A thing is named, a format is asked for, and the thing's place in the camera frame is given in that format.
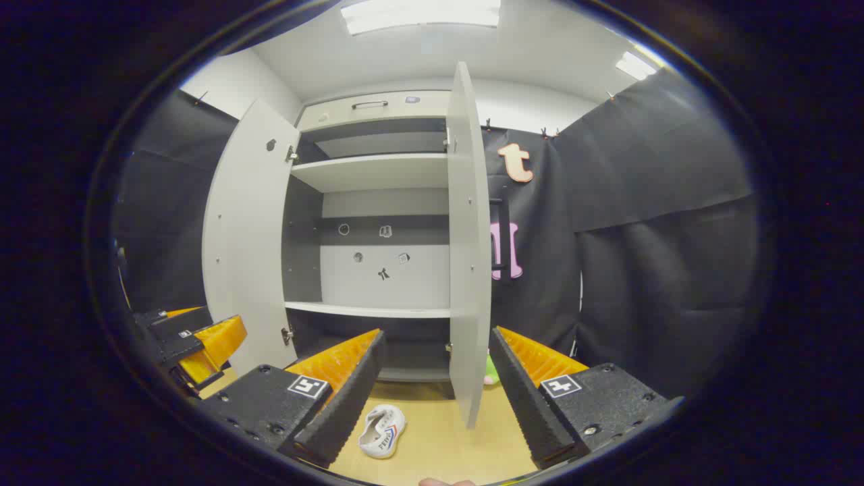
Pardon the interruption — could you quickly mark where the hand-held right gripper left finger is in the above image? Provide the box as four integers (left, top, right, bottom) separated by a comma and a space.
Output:
196, 329, 387, 470

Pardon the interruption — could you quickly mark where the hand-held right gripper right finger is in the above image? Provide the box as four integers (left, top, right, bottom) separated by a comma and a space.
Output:
488, 326, 686, 470

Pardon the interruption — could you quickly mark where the white shoe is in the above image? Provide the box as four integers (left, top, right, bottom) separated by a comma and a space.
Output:
358, 404, 407, 460

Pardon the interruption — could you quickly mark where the white cabinet door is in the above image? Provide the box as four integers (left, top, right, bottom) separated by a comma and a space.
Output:
202, 100, 302, 375
445, 62, 492, 429

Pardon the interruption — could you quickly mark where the white shoe cabinet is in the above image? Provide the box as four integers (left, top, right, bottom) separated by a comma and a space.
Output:
283, 90, 453, 399

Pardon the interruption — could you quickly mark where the black backdrop cloth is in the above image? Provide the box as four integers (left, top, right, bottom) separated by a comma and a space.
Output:
111, 67, 760, 399

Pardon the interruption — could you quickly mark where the small ceiling light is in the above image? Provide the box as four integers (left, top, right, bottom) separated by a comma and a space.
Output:
616, 52, 657, 80

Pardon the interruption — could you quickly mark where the large ceiling light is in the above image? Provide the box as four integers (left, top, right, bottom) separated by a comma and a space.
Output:
341, 0, 502, 36

